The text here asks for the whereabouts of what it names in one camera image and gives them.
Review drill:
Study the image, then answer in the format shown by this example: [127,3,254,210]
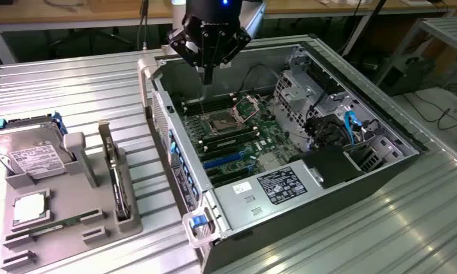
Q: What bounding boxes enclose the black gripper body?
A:
[182,0,242,43]

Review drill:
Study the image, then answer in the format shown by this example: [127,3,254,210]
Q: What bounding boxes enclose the metal socket cover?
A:
[230,95,262,118]

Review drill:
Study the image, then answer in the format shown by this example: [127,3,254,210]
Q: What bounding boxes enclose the black RAM slot bank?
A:
[198,125,261,151]
[181,95,235,116]

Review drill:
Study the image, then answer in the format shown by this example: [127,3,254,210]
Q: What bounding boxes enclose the metal disk bay cage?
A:
[273,47,366,128]

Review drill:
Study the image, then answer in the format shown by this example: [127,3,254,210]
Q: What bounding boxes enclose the wooden desk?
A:
[0,0,175,65]
[262,0,457,57]

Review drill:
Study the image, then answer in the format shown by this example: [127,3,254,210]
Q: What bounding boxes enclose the CPU socket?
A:
[207,113,249,135]

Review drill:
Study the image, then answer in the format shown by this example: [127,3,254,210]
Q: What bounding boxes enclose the green motherboard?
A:
[179,92,311,186]

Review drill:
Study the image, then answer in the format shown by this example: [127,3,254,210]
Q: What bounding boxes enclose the open grey PC case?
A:
[135,33,429,274]

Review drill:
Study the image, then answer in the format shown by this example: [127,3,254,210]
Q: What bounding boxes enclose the blue expansion slot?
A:
[201,152,245,170]

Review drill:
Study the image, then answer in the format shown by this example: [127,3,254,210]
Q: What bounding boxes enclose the silver chipset heatsink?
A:
[255,154,287,170]

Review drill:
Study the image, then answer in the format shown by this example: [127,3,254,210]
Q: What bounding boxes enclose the blue disk carrier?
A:
[0,112,67,137]

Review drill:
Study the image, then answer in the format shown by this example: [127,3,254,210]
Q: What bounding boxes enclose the black expansion slot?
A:
[206,167,254,185]

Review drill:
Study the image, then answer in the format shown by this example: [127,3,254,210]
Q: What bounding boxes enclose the black box under desk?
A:
[379,55,437,96]

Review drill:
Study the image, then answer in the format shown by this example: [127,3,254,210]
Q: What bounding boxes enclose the graphics card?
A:
[97,119,133,221]

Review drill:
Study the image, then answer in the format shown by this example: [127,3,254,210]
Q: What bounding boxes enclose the black plastic shroud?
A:
[301,144,367,190]

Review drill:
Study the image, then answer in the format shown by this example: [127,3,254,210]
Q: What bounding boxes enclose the grey power supply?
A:
[211,159,325,232]

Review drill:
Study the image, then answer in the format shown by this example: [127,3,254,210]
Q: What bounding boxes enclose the metal slat table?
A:
[374,16,457,86]

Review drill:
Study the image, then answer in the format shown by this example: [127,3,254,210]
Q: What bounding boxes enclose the silver hard disk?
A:
[0,123,67,180]

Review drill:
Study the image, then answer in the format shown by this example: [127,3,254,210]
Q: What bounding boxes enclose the grey parts rack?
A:
[0,131,145,272]

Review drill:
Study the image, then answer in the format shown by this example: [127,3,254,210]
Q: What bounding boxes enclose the blue case latch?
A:
[187,215,206,229]

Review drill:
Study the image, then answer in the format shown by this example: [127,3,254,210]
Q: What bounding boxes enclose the silver CPU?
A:
[13,195,49,223]

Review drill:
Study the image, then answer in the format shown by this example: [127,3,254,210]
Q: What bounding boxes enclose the green RAM stick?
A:
[11,213,99,238]

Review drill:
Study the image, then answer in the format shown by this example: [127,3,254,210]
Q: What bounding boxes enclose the black wire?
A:
[241,63,283,92]

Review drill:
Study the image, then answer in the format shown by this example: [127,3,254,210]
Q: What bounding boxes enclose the hanging black cable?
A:
[135,0,150,51]

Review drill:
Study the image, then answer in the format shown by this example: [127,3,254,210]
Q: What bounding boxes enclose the blue data wire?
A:
[342,110,363,147]

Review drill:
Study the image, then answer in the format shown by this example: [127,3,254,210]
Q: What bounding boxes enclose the black floor cables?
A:
[401,81,457,145]

